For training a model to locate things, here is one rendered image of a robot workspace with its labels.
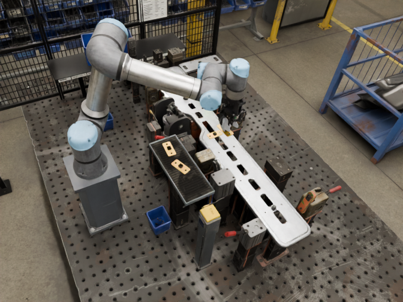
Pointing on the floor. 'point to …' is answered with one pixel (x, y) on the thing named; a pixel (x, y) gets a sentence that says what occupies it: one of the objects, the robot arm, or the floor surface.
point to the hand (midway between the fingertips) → (225, 127)
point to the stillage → (370, 97)
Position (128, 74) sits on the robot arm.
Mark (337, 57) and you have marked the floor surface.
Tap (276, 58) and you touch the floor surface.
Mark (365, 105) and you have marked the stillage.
